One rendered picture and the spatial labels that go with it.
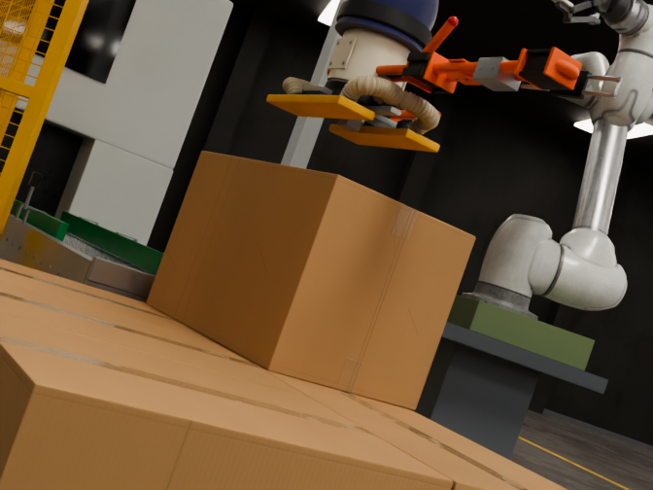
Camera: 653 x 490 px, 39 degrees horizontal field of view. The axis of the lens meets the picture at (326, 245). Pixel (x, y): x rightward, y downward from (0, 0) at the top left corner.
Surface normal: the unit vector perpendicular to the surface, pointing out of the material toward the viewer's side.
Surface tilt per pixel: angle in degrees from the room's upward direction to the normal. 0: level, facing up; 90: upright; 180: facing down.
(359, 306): 90
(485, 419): 90
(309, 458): 90
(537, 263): 91
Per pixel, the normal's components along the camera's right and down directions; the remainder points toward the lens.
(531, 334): 0.18, 0.02
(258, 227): -0.76, -0.29
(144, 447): 0.51, 0.15
